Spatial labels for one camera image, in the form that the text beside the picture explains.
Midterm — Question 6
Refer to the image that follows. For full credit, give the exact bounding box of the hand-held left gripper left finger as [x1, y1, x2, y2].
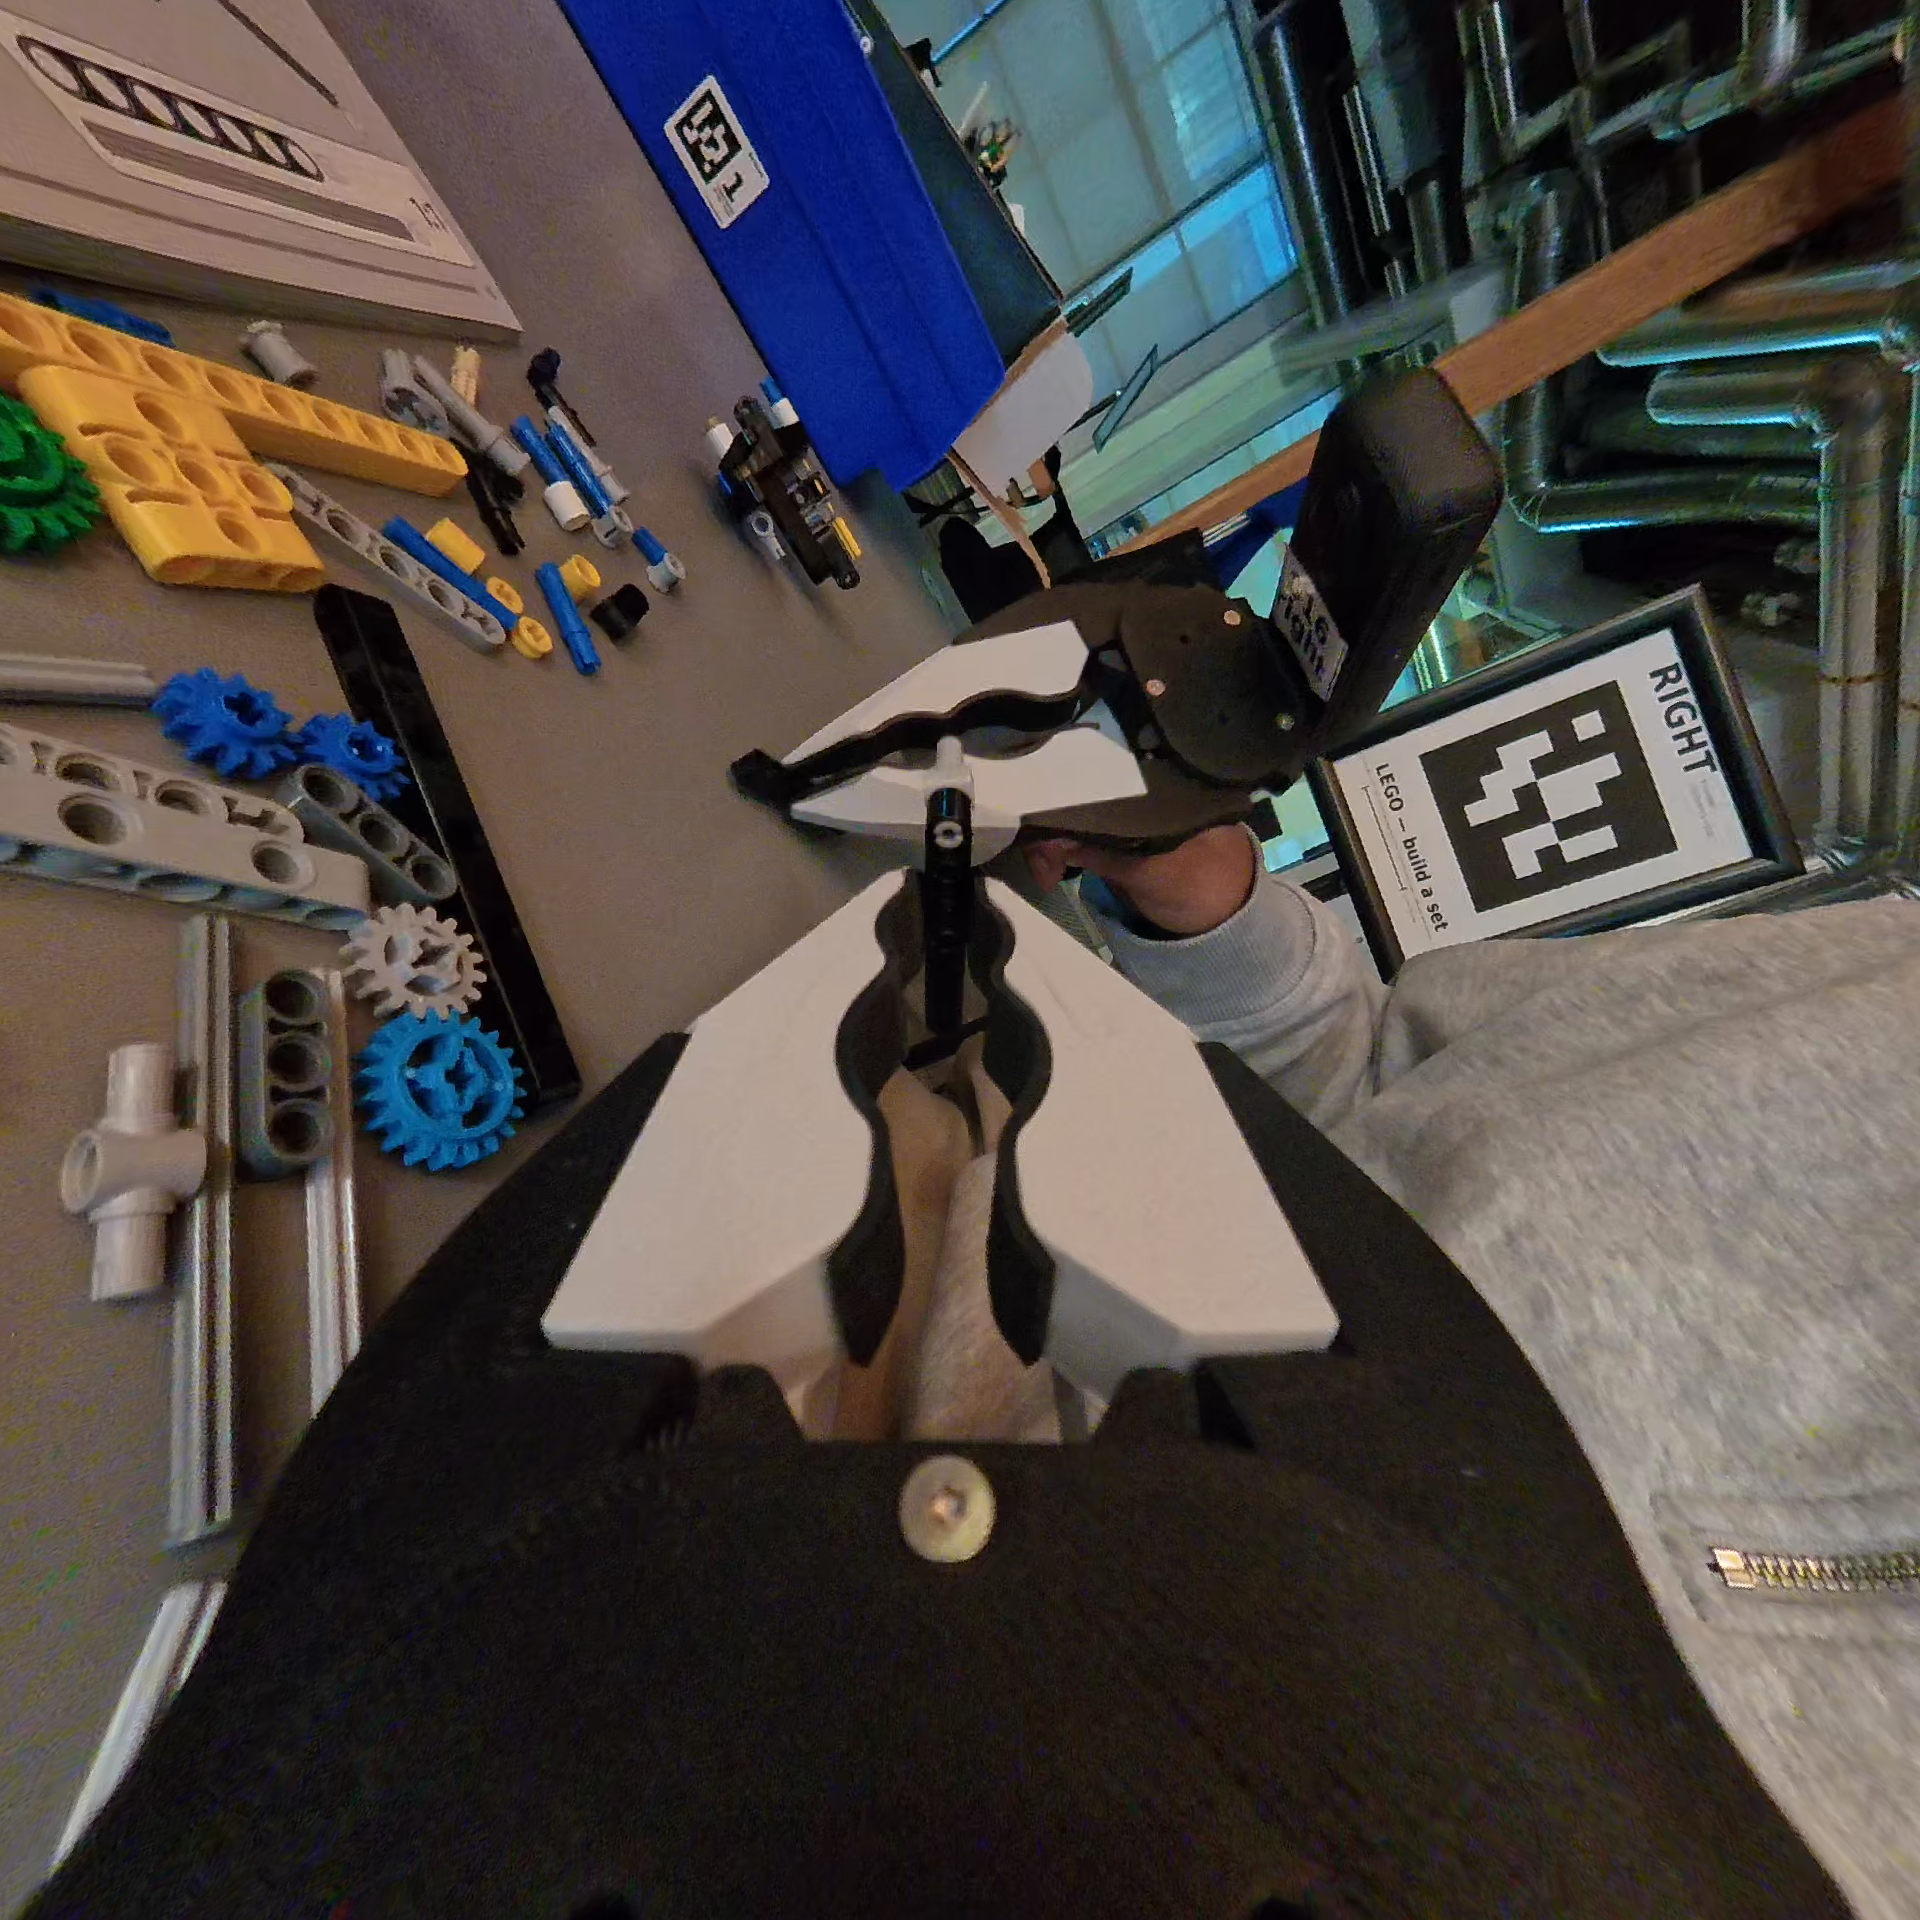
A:
[537, 870, 923, 1368]

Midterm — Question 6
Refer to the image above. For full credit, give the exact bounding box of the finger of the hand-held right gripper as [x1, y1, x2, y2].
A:
[771, 620, 1114, 782]
[783, 701, 1151, 839]

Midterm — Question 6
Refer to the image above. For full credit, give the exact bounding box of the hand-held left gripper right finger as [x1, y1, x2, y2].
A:
[974, 878, 1342, 1368]

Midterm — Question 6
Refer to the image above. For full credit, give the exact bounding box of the person's right forearm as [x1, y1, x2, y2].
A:
[1090, 863, 1400, 1127]

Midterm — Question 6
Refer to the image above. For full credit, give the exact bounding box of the black lego assembly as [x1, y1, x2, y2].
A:
[708, 391, 864, 592]

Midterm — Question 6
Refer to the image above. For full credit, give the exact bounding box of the large light blue lego gear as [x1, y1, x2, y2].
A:
[354, 1008, 525, 1173]

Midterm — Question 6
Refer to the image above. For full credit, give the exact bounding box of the white lego gear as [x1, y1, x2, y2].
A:
[342, 903, 490, 1022]

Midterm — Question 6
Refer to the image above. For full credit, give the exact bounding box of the long grey lego axle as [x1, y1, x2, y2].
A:
[0, 652, 161, 709]
[304, 975, 366, 1419]
[164, 910, 241, 1547]
[44, 1574, 227, 1878]

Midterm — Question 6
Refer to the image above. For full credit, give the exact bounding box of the long black lego beam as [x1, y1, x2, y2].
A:
[312, 586, 583, 1115]

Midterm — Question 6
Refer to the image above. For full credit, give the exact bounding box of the dark grey three-hole lego beam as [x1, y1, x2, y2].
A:
[236, 965, 336, 1182]

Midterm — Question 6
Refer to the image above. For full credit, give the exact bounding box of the small blue lego gear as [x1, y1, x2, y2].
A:
[289, 712, 410, 804]
[151, 666, 300, 782]

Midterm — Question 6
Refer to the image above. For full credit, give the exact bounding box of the white lego connector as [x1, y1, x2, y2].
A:
[57, 1041, 205, 1303]

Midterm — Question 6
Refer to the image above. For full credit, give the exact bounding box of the grey lego connector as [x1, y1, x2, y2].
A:
[377, 349, 527, 481]

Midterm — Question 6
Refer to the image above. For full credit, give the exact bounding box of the light grey lego beam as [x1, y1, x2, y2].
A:
[268, 464, 509, 652]

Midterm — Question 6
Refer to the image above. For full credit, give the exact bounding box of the long yellow lego beam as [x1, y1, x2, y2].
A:
[0, 292, 471, 496]

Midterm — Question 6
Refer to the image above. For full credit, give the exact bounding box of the large grey lego liftarm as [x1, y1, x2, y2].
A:
[0, 718, 367, 930]

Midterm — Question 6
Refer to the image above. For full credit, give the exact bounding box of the wide yellow lego panel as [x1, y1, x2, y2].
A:
[18, 364, 326, 592]

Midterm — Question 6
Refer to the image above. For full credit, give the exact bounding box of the lego instruction booklet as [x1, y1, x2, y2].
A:
[0, 0, 521, 336]

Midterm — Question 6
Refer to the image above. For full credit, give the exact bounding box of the green lego gear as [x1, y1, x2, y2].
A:
[0, 391, 103, 560]

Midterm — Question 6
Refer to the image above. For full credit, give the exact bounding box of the person's right hand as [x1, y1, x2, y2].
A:
[1028, 825, 1260, 934]

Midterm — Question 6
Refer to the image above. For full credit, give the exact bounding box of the framed marker sign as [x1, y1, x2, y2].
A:
[1308, 586, 1802, 981]

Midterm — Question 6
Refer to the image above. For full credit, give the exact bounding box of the blue plastic bin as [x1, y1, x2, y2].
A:
[559, 0, 1054, 492]

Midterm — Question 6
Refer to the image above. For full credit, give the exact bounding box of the person's grey sweatshirt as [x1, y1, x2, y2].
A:
[1325, 898, 1920, 1920]

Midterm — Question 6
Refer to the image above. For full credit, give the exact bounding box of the wooden handrail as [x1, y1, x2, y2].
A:
[1086, 93, 1920, 550]

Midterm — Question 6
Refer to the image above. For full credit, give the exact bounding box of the silver metal pipework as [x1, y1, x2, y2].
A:
[1250, 0, 1920, 902]

